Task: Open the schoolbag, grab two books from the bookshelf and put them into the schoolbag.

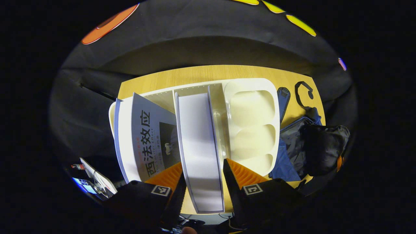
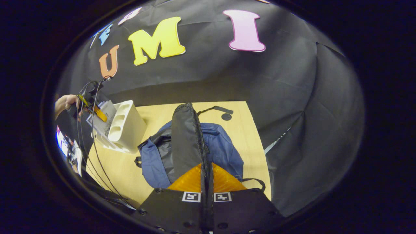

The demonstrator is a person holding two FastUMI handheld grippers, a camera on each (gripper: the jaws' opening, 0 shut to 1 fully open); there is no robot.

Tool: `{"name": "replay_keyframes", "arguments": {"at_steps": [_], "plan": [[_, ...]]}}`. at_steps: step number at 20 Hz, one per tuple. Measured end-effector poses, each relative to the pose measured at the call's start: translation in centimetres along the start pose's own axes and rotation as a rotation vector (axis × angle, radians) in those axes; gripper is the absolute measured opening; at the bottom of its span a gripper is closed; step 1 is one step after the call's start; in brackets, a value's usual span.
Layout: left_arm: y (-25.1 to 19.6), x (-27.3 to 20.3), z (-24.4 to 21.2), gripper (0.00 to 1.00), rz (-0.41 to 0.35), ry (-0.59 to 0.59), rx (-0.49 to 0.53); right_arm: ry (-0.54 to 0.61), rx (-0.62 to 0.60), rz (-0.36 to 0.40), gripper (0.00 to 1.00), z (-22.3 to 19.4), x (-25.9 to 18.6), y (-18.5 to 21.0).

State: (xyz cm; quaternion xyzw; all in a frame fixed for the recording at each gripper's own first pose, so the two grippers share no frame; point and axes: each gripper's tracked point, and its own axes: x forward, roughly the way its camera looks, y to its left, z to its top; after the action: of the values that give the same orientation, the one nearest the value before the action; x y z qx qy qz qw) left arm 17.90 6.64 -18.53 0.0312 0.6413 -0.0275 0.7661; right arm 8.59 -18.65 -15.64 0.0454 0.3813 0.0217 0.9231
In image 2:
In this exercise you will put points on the bright screen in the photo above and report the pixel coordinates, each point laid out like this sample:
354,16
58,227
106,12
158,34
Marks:
65,146

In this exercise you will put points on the white bookshelf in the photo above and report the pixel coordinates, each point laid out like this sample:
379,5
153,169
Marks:
130,130

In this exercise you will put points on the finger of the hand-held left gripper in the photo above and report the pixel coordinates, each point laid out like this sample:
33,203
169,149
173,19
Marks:
97,111

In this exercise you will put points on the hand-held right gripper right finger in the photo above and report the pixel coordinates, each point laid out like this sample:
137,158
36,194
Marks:
243,211

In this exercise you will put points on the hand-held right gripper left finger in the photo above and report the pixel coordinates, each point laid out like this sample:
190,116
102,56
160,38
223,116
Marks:
172,211

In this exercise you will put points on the blue schoolbag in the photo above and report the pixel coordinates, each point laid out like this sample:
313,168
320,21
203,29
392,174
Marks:
224,149

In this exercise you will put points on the white cover book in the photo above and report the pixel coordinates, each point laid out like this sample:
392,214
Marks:
100,125

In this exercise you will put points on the black round disc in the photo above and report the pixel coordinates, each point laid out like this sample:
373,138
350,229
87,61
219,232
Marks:
226,117

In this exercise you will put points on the black backdrop cloth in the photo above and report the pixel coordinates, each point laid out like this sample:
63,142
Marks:
276,81

